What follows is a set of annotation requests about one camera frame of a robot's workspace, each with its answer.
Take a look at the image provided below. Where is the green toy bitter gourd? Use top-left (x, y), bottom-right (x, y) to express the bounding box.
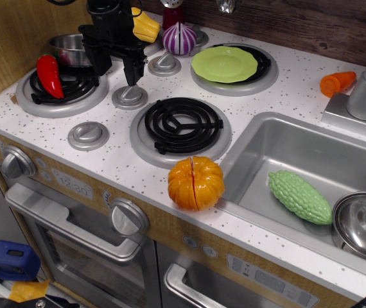
top-left (268, 170), bottom-right (333, 225)

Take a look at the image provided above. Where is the grey dishwasher door handle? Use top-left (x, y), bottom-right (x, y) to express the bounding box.
top-left (163, 262), bottom-right (254, 308)

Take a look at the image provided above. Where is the grey oven door handle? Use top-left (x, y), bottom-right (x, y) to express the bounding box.
top-left (5, 184), bottom-right (141, 266)

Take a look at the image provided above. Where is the black burner coil left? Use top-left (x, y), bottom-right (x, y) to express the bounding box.
top-left (30, 66), bottom-right (100, 105)

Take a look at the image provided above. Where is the black burner coil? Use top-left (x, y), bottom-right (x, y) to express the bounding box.
top-left (144, 98), bottom-right (224, 155)
top-left (213, 44), bottom-right (272, 84)
top-left (30, 66), bottom-right (100, 105)

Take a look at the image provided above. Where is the red toy chili pepper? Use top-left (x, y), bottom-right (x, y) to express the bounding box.
top-left (37, 55), bottom-right (64, 99)

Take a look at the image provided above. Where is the yellow toy bell pepper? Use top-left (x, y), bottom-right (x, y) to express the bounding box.
top-left (132, 7), bottom-right (161, 43)

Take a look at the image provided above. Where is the steel pot with lid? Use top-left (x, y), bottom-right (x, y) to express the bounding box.
top-left (332, 192), bottom-right (366, 260)

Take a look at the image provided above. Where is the grey oven dial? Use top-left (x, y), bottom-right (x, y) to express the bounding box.
top-left (109, 197), bottom-right (150, 237)
top-left (1, 145), bottom-right (37, 179)

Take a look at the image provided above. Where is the grey toy sink basin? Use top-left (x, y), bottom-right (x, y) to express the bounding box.
top-left (218, 112), bottom-right (366, 274)

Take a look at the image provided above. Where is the blue clamp tool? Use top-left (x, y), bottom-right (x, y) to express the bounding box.
top-left (0, 240), bottom-right (40, 282)

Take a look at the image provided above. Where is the black burner coil back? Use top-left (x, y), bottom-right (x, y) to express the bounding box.
top-left (213, 44), bottom-right (272, 84)

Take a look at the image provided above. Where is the orange toy pumpkin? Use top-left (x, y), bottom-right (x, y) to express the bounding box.
top-left (168, 156), bottom-right (225, 211)

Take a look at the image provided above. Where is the black burner coil front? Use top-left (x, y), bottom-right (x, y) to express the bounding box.
top-left (144, 98), bottom-right (224, 155)

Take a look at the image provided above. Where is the grey oven dial left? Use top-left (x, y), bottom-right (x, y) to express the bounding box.
top-left (1, 145), bottom-right (37, 179)

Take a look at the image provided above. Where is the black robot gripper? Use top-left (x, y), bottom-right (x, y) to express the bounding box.
top-left (78, 1), bottom-right (146, 86)

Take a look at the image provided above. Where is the steel pot back left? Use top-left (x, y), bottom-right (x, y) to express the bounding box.
top-left (48, 33), bottom-right (91, 67)

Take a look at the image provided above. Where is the red toy shaker bottle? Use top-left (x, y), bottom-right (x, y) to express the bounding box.
top-left (161, 0), bottom-right (185, 30)

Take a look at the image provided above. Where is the grey oven dial right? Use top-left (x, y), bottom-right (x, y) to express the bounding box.
top-left (109, 197), bottom-right (150, 237)

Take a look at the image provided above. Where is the orange toy carrot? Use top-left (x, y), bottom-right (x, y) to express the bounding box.
top-left (320, 71), bottom-right (357, 98)

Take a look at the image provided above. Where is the purple white toy onion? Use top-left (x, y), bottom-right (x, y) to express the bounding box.
top-left (162, 22), bottom-right (197, 55)

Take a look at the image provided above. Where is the light green toy plate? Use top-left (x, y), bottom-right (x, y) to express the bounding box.
top-left (191, 46), bottom-right (258, 83)

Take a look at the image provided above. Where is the grey stove knob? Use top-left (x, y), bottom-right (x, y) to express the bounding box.
top-left (112, 85), bottom-right (148, 110)
top-left (191, 25), bottom-right (209, 47)
top-left (67, 122), bottom-right (109, 151)
top-left (148, 52), bottom-right (181, 77)

